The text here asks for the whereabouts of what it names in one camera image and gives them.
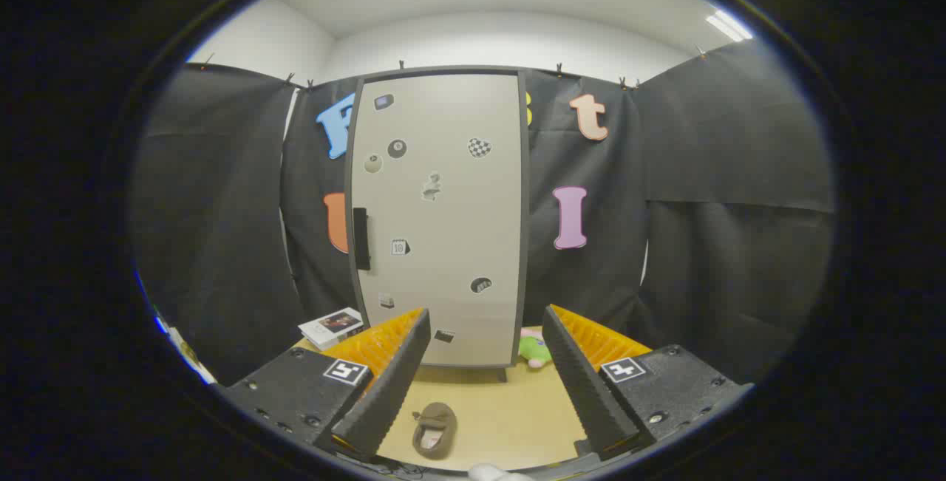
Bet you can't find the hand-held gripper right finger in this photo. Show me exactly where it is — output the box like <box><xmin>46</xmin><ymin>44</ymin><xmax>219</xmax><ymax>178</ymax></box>
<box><xmin>542</xmin><ymin>304</ymin><xmax>755</xmax><ymax>461</ymax></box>

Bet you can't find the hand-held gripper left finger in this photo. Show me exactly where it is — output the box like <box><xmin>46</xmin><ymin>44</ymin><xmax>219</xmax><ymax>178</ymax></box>
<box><xmin>220</xmin><ymin>308</ymin><xmax>432</xmax><ymax>463</ymax></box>

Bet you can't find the brown fuzzy shoe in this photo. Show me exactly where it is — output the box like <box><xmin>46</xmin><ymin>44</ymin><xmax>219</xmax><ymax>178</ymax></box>
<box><xmin>412</xmin><ymin>402</ymin><xmax>459</xmax><ymax>461</ymax></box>

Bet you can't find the grey shoe cabinet door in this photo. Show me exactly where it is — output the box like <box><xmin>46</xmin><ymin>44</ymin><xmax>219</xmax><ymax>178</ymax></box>
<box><xmin>351</xmin><ymin>72</ymin><xmax>523</xmax><ymax>369</ymax></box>

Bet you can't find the grey shoe cabinet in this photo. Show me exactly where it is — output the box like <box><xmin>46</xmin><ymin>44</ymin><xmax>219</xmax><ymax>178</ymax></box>
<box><xmin>345</xmin><ymin>66</ymin><xmax>531</xmax><ymax>383</ymax></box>

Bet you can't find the green plush toy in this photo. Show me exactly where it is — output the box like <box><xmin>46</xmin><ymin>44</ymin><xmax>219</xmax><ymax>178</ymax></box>
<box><xmin>517</xmin><ymin>329</ymin><xmax>555</xmax><ymax>369</ymax></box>

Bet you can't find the white book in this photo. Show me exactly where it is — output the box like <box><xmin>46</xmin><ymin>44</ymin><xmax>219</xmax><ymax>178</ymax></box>
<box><xmin>298</xmin><ymin>307</ymin><xmax>364</xmax><ymax>351</ymax></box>

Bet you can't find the white printed object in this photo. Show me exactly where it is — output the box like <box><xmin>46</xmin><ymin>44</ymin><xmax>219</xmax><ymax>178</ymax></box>
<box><xmin>152</xmin><ymin>307</ymin><xmax>217</xmax><ymax>386</ymax></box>

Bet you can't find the black backdrop cloth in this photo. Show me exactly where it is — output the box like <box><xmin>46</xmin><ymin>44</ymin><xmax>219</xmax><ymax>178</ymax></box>
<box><xmin>132</xmin><ymin>39</ymin><xmax>836</xmax><ymax>386</ymax></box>

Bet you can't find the small ceiling light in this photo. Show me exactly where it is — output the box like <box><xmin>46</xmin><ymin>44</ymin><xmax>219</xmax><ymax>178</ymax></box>
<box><xmin>706</xmin><ymin>10</ymin><xmax>753</xmax><ymax>43</ymax></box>

